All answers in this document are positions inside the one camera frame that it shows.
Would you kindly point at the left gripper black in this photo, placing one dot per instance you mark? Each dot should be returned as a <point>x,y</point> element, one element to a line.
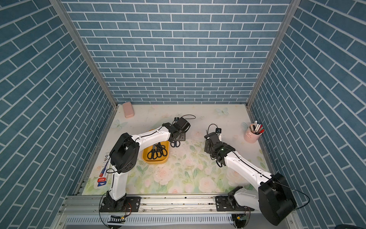
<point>183,136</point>

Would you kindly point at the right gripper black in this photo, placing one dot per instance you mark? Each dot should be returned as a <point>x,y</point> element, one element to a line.
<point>206,148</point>

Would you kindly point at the dark blue handled scissors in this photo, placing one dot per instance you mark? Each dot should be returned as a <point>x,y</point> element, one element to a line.
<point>175,144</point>

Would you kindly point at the small black scissors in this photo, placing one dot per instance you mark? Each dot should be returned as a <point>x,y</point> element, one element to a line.
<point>161,150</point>

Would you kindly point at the yellow plastic storage box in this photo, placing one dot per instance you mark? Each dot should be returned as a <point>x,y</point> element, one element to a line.
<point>159,160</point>

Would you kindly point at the large black scissors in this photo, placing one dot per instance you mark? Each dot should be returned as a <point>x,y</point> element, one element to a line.
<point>152,154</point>

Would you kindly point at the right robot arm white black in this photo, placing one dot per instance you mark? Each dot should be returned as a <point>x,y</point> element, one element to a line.
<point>274,197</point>

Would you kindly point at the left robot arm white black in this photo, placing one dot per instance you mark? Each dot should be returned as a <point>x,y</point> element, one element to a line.
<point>123,158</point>

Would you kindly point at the pink pen holder cup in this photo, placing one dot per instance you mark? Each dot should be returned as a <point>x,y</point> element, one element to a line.
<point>250,136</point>

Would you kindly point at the pens in cup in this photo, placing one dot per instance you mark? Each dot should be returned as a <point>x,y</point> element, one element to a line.
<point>256,128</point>

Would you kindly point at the pink pencil case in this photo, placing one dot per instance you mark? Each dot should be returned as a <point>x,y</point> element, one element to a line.
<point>128,110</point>

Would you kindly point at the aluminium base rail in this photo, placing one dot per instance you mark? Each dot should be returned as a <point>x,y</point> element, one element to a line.
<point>158,204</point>

